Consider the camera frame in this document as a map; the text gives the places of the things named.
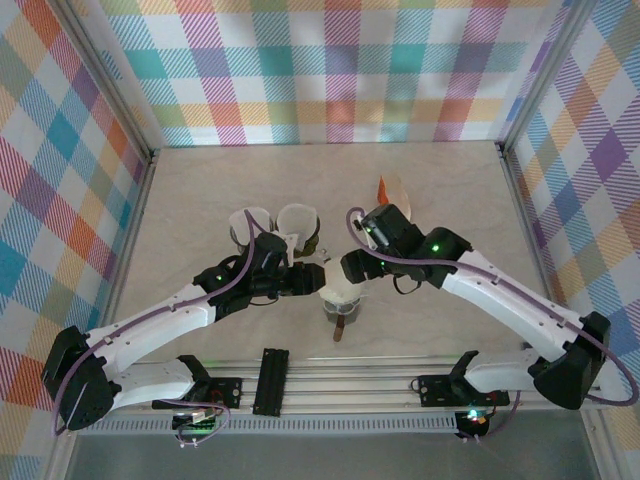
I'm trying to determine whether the grey glass cup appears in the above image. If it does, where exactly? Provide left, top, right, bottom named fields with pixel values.
left=319, top=292, right=375, bottom=321

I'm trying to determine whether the aluminium side rail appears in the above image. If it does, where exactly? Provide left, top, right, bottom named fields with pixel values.
left=494, top=142, right=576, bottom=356
left=97, top=147, right=161, bottom=356

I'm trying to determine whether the orange white filter package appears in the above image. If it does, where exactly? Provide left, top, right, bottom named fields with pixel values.
left=374, top=173, right=414, bottom=221

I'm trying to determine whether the grey glass server wooden handle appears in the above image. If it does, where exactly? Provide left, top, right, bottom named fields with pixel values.
left=322, top=297, right=364, bottom=344

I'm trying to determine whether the aluminium frame post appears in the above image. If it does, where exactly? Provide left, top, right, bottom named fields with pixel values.
left=494, top=0, right=599, bottom=156
left=57, top=0, right=161, bottom=166

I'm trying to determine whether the small electronics board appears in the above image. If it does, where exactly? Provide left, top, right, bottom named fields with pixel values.
left=454, top=407, right=494, bottom=441
left=172, top=408, right=224, bottom=437

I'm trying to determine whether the grey translucent dripper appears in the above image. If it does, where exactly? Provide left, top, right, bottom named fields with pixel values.
left=228, top=207, right=274, bottom=254

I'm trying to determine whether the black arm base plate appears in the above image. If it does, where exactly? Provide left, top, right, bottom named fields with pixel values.
left=207, top=377, right=244, bottom=409
left=412, top=373, right=511, bottom=407

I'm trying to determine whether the grey slotted cable duct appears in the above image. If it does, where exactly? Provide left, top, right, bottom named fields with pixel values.
left=74, top=417, right=461, bottom=436

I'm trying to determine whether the aluminium mounting rail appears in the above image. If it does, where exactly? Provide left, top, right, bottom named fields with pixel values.
left=64, top=349, right=609, bottom=419

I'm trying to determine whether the black bracket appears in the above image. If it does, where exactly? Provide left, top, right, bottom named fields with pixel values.
left=252, top=347, right=291, bottom=417

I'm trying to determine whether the white paper coffee filter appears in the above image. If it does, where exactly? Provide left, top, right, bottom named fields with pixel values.
left=276, top=202, right=320, bottom=236
left=322, top=259, right=369, bottom=304
left=229, top=206, right=271, bottom=236

